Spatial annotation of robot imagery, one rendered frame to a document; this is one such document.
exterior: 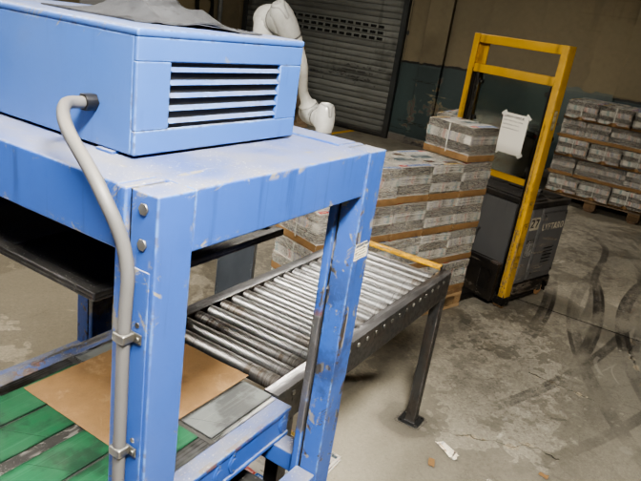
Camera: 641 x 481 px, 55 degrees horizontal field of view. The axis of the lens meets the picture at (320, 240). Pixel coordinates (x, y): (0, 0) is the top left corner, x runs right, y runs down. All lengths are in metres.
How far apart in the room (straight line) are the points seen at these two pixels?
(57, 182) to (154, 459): 0.46
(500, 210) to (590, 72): 5.40
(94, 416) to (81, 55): 0.92
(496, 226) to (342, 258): 3.45
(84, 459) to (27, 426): 0.19
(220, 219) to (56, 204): 0.25
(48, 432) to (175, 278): 0.81
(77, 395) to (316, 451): 0.63
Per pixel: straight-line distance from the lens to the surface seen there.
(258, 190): 1.02
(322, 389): 1.56
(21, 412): 1.73
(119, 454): 1.05
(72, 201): 0.99
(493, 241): 4.82
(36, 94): 1.23
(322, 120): 3.31
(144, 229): 0.88
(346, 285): 1.42
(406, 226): 3.81
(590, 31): 9.95
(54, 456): 1.59
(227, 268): 3.27
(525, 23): 10.15
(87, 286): 1.14
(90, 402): 1.74
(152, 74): 1.04
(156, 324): 0.93
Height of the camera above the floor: 1.80
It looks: 20 degrees down
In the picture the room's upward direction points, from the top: 9 degrees clockwise
